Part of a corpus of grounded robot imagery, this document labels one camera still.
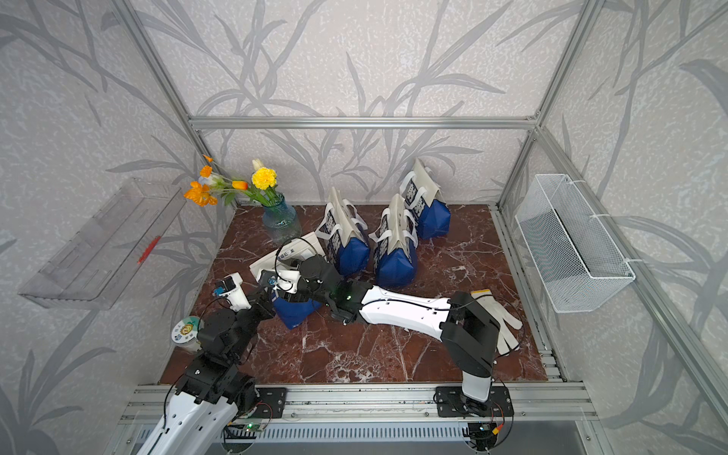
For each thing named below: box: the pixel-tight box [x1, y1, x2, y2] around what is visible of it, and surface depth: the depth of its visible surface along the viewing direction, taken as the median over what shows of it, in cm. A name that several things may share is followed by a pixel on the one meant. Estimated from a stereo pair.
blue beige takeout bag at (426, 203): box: [400, 157, 452, 240], surface depth 103 cm
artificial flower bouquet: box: [183, 154, 280, 208], surface depth 90 cm
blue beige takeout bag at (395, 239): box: [368, 193, 419, 289], surface depth 90 cm
